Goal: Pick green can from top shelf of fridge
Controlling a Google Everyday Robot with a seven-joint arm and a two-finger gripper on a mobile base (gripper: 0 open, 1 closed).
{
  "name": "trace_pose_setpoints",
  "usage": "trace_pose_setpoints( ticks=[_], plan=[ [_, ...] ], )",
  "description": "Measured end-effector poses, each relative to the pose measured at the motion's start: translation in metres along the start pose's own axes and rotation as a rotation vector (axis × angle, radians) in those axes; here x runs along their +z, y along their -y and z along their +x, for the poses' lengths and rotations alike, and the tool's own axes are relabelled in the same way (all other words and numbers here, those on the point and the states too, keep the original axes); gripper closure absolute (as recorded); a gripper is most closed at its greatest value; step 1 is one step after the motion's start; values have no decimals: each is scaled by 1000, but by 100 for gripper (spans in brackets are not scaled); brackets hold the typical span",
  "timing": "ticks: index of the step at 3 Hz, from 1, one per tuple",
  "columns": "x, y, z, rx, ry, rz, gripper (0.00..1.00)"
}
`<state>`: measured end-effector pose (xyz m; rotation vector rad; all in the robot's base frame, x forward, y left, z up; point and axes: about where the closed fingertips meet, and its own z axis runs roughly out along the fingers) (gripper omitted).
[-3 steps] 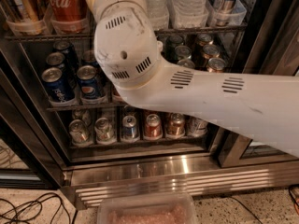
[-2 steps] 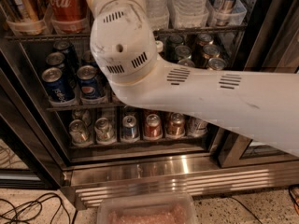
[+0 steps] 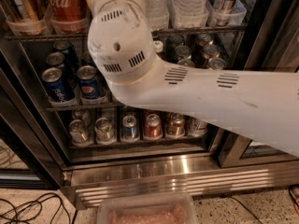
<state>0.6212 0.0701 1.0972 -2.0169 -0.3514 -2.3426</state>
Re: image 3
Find gold can top shelf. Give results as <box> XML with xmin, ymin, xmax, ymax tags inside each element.
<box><xmin>0</xmin><ymin>0</ymin><xmax>47</xmax><ymax>35</ymax></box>

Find front green can middle shelf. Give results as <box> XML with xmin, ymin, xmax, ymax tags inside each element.
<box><xmin>178</xmin><ymin>59</ymin><xmax>195</xmax><ymax>68</ymax></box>

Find bottom shelf red can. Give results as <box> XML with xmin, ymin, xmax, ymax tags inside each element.
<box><xmin>144</xmin><ymin>114</ymin><xmax>162</xmax><ymax>139</ymax></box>

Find middle green can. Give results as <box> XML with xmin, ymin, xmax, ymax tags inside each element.
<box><xmin>175</xmin><ymin>45</ymin><xmax>192</xmax><ymax>61</ymax></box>

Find middle left Pepsi can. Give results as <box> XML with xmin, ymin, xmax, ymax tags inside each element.
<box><xmin>46</xmin><ymin>51</ymin><xmax>78</xmax><ymax>89</ymax></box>

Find clear water bottle left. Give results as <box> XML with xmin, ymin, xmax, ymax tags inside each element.
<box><xmin>144</xmin><ymin>0</ymin><xmax>169</xmax><ymax>31</ymax></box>

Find tea bottle white cap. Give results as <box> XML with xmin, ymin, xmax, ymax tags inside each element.
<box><xmin>154</xmin><ymin>40</ymin><xmax>164</xmax><ymax>58</ymax></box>

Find clear water bottle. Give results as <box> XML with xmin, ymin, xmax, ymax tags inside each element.
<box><xmin>168</xmin><ymin>0</ymin><xmax>208</xmax><ymax>29</ymax></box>
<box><xmin>144</xmin><ymin>0</ymin><xmax>169</xmax><ymax>31</ymax></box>

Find back gold can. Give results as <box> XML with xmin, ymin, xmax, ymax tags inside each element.
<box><xmin>193</xmin><ymin>33</ymin><xmax>214</xmax><ymax>55</ymax></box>

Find bottom shelf green silver can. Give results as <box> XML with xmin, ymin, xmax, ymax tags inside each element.
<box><xmin>94</xmin><ymin>118</ymin><xmax>116</xmax><ymax>145</ymax></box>

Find bottom shelf silver can left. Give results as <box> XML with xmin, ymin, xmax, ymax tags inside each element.
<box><xmin>68</xmin><ymin>119</ymin><xmax>90</xmax><ymax>144</ymax></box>

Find front gold can middle shelf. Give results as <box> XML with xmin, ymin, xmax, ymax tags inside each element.
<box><xmin>206</xmin><ymin>58</ymin><xmax>226</xmax><ymax>70</ymax></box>

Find front left Pepsi can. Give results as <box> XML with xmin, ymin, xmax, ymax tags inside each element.
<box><xmin>41</xmin><ymin>67</ymin><xmax>75</xmax><ymax>103</ymax></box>

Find gold can shelf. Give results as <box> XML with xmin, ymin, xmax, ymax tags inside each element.
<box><xmin>0</xmin><ymin>0</ymin><xmax>47</xmax><ymax>35</ymax></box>
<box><xmin>206</xmin><ymin>58</ymin><xmax>226</xmax><ymax>70</ymax></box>

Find bottom shelf copper can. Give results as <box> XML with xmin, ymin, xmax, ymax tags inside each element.
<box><xmin>166</xmin><ymin>113</ymin><xmax>185</xmax><ymax>137</ymax></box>

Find back green can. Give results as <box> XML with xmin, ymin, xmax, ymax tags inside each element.
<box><xmin>164</xmin><ymin>35</ymin><xmax>184</xmax><ymax>62</ymax></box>

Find middle gold can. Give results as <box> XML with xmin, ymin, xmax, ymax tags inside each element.
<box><xmin>198</xmin><ymin>44</ymin><xmax>221</xmax><ymax>68</ymax></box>

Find pepsi can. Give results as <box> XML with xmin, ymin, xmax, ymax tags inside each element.
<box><xmin>77</xmin><ymin>65</ymin><xmax>106</xmax><ymax>100</ymax></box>
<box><xmin>41</xmin><ymin>67</ymin><xmax>75</xmax><ymax>103</ymax></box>
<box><xmin>81</xmin><ymin>51</ymin><xmax>95</xmax><ymax>67</ymax></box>
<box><xmin>46</xmin><ymin>51</ymin><xmax>78</xmax><ymax>89</ymax></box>
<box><xmin>52</xmin><ymin>40</ymin><xmax>80</xmax><ymax>70</ymax></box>

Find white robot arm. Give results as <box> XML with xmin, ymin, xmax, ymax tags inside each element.
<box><xmin>88</xmin><ymin>0</ymin><xmax>299</xmax><ymax>156</ymax></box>

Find red Coca-Cola can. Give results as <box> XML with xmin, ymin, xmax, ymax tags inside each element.
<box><xmin>49</xmin><ymin>0</ymin><xmax>87</xmax><ymax>34</ymax></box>

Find back left Pepsi can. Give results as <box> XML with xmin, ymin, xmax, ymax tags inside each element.
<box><xmin>52</xmin><ymin>40</ymin><xmax>80</xmax><ymax>70</ymax></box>

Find bottom shelf tea bottle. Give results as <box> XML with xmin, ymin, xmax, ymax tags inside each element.
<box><xmin>188</xmin><ymin>118</ymin><xmax>207</xmax><ymax>137</ymax></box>

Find bottom shelf blue can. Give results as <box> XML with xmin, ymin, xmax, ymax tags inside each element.
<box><xmin>122</xmin><ymin>115</ymin><xmax>138</xmax><ymax>139</ymax></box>

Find blue silver can top shelf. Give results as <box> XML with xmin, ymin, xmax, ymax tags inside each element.
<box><xmin>209</xmin><ymin>0</ymin><xmax>247</xmax><ymax>26</ymax></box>

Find black floor cables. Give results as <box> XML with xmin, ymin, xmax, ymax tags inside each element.
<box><xmin>0</xmin><ymin>191</ymin><xmax>78</xmax><ymax>224</ymax></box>

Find clear plastic bin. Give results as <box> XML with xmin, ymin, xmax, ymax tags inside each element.
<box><xmin>97</xmin><ymin>192</ymin><xmax>198</xmax><ymax>224</ymax></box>

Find stainless fridge cabinet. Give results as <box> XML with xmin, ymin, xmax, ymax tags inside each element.
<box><xmin>0</xmin><ymin>0</ymin><xmax>299</xmax><ymax>209</ymax></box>

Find clear water bottle right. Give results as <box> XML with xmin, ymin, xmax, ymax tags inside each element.
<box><xmin>168</xmin><ymin>0</ymin><xmax>208</xmax><ymax>29</ymax></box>

